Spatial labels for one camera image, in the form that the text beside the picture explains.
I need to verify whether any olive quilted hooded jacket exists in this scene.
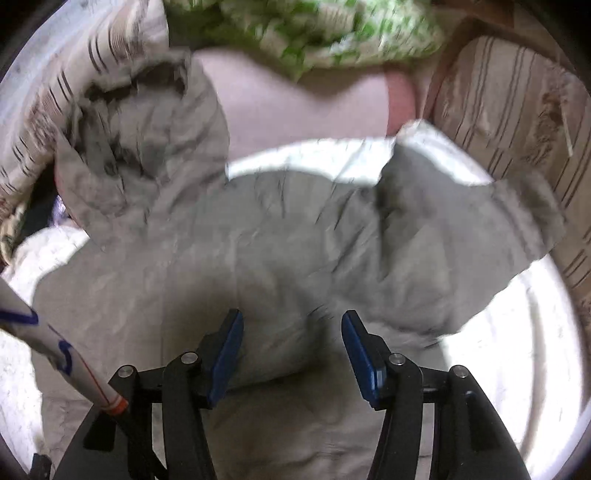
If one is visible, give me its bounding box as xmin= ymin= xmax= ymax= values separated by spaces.
xmin=33 ymin=50 xmax=565 ymax=479

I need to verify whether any green white patterned blanket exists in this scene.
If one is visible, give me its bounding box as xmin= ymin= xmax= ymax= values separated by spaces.
xmin=164 ymin=0 xmax=445 ymax=79

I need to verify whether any striped floral side cushion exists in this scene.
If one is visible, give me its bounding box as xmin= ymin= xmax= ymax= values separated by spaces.
xmin=428 ymin=35 xmax=591 ymax=315

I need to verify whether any pink bed sheet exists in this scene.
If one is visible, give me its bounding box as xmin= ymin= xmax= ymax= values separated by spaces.
xmin=194 ymin=48 xmax=417 ymax=160

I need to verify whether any striped floral folded quilt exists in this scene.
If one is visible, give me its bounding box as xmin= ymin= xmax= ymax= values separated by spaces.
xmin=1 ymin=1 xmax=169 ymax=218

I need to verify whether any white leaf-print duvet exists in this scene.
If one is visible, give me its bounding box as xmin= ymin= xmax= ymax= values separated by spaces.
xmin=1 ymin=120 xmax=590 ymax=479

